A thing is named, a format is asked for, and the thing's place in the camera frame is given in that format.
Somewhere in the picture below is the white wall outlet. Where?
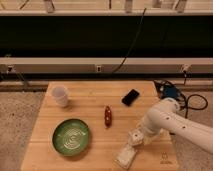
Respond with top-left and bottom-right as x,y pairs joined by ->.
97,66 -> 102,72

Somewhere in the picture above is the clear plastic wrapped packet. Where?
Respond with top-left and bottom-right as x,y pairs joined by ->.
115,144 -> 137,169

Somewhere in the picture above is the grey horizontal rail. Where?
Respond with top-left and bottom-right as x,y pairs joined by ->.
0,57 -> 213,74

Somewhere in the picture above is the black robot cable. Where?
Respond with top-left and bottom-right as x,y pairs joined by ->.
169,93 -> 209,136

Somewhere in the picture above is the green ceramic bowl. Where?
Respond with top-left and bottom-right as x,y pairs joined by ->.
52,119 -> 90,156

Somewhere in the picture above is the blue electronics box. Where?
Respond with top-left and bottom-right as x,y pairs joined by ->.
154,80 -> 186,102

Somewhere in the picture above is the black hanging cable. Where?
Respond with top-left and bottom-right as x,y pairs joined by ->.
111,7 -> 147,74

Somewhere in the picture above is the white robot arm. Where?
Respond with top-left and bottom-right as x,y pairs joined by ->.
139,98 -> 213,154

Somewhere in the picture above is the small red sauce bottle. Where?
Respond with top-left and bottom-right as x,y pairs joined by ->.
104,106 -> 112,128

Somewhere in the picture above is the white plastic cup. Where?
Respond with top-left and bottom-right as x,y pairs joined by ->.
51,86 -> 68,107

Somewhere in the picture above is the black smartphone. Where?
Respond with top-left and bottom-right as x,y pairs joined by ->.
122,89 -> 139,106

